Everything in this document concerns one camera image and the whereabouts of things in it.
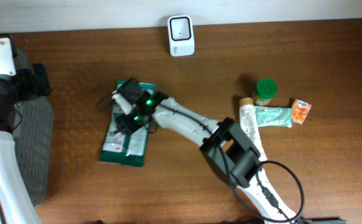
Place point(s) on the teal wipes packet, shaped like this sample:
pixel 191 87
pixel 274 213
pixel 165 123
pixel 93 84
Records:
pixel 272 116

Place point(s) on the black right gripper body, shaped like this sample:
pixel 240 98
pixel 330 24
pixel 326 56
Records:
pixel 137 115

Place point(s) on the white tube tan cap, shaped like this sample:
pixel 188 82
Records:
pixel 249 124

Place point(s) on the green white package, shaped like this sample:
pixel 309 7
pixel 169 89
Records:
pixel 118 148

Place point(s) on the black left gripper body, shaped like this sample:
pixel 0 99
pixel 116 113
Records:
pixel 27 86

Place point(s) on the grey plastic basket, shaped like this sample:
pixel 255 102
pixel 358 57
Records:
pixel 33 140

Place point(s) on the orange small packet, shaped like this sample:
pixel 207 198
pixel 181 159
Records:
pixel 300 110

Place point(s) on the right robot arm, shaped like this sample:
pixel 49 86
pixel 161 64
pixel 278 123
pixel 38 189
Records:
pixel 231 154

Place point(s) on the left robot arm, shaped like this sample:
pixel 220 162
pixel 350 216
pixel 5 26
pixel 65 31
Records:
pixel 15 203

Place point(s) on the green lid jar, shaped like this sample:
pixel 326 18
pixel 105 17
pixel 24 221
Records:
pixel 265 90

